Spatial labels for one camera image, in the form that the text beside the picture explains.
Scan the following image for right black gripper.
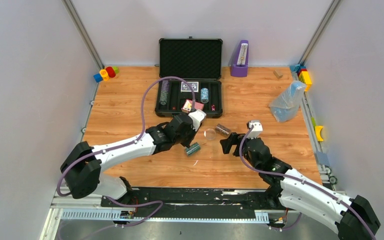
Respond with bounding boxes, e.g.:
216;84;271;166
219;132;261;173

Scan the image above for purple chip stack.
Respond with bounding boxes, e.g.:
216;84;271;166
161;80;170;95

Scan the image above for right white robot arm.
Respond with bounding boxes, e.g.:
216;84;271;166
220;132;381;240

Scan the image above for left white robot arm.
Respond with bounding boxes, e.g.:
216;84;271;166
60;110;206;207

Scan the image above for black poker set case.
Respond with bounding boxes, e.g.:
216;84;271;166
154;37;223;119

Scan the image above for brown chip stack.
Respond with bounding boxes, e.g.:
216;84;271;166
214;123;232;137

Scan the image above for clear round dealer button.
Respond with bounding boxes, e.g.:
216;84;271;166
204;128;217;141

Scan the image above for red playing card box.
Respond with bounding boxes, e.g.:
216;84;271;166
181;99;205;113

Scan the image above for light blue chip stack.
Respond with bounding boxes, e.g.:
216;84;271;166
200;87;210;104

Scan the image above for blue playing card deck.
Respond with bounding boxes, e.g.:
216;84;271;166
180;81;199;93

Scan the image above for clear plastic bag blue contents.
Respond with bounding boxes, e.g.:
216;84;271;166
268;80;307;123

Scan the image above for purple metronome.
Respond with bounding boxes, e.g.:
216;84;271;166
230;40;249;78

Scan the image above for small wooden block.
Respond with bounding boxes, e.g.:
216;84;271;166
273;70;283;79

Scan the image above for coloured toy blocks stack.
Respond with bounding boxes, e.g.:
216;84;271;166
289;64;313;92

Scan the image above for coloured toy cylinders cluster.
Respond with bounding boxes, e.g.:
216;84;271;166
93;66;120;83

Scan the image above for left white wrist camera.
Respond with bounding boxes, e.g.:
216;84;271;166
188;109;207;132

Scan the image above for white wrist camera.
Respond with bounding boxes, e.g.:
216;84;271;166
188;109;207;132
246;120;263;139

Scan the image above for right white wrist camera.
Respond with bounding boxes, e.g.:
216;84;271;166
246;120;263;139

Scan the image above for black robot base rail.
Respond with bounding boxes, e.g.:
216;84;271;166
51;187;299;226

